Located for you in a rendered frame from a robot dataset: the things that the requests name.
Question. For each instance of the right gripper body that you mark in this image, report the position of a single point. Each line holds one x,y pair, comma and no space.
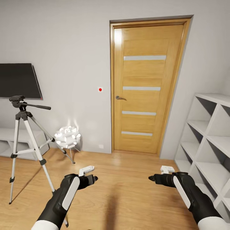
161,179

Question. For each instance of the camera tripod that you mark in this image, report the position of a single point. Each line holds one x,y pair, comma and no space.
16,102

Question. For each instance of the bookcase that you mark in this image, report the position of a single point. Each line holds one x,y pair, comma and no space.
24,143
204,145

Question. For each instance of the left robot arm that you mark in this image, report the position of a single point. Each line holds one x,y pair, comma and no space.
57,207

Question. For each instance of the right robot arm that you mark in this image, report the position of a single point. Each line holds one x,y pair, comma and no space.
200,204

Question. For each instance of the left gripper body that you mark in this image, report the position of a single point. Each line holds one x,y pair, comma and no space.
88,181

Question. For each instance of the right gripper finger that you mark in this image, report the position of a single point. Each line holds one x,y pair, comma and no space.
152,178

